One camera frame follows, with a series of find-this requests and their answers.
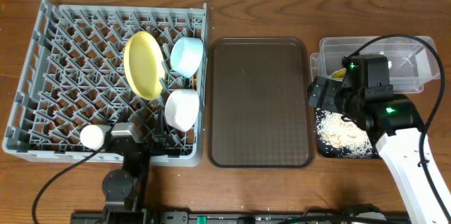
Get green snack wrapper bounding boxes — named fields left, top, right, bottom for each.
left=331, top=68, right=347, bottom=80

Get rice food scraps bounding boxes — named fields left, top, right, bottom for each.
left=315, top=108, right=377, bottom=158

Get pink bowl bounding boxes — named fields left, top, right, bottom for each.
left=164, top=89, right=200, bottom=132

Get white paper cup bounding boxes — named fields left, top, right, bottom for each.
left=80, top=125, right=111, bottom=151

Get yellow plate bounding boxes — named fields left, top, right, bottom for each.
left=124, top=31, right=166, bottom=101

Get light blue bowl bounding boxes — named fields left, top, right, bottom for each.
left=170, top=37, right=204, bottom=77

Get white paper napkin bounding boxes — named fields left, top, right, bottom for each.
left=378, top=51, right=392, bottom=70

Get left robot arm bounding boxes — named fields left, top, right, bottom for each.
left=99, top=120, right=160, bottom=224

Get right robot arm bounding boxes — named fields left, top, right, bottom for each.
left=308, top=54, right=450, bottom=223

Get black waste tray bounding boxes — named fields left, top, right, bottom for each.
left=314, top=92, right=424, bottom=160

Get dark brown serving tray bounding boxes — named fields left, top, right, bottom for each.
left=207, top=37, right=316, bottom=168

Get grey dish rack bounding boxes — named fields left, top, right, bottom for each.
left=2, top=0, right=210, bottom=167

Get clear plastic bin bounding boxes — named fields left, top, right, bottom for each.
left=310, top=36, right=440, bottom=94

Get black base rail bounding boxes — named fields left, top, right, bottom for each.
left=69, top=211, right=412, bottom=224

